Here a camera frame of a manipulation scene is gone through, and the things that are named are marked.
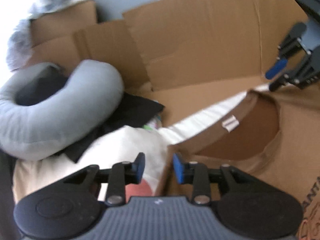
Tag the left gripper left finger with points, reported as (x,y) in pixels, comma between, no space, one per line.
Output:
(119,176)

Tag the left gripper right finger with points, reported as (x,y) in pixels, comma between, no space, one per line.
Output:
(194,174)

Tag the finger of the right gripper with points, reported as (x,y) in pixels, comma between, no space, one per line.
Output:
(276,68)
(281,81)

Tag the brown t-shirt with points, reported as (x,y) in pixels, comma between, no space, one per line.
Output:
(263,166)

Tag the black cloth under pillow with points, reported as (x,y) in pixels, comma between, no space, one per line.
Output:
(133,111)

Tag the brown cardboard sheet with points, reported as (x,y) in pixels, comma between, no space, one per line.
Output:
(186,54)

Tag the cream bear print blanket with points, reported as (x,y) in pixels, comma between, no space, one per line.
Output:
(121,145)

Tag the grey neck pillow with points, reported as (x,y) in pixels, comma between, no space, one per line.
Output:
(91,94)

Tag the white pillow in plastic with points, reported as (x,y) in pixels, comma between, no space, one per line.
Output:
(19,48)

